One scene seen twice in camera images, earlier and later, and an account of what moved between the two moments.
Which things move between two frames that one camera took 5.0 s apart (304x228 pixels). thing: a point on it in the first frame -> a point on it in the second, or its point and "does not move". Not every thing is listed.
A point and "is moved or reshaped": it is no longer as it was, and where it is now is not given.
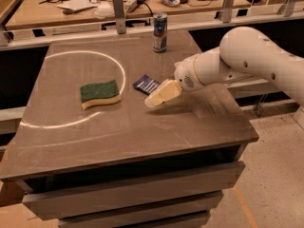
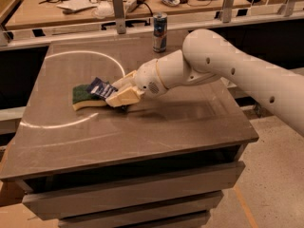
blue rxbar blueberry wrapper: x=146 y=84 is moved or reshaped
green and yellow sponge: x=99 y=93 is moved or reshaped
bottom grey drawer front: x=194 y=220 does not move
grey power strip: x=136 y=1 does not move
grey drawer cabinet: x=89 y=153 does not move
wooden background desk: x=62 y=4 does not move
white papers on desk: x=77 y=4 does not move
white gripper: x=186 y=73 -> x=146 y=77
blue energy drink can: x=160 y=32 does not move
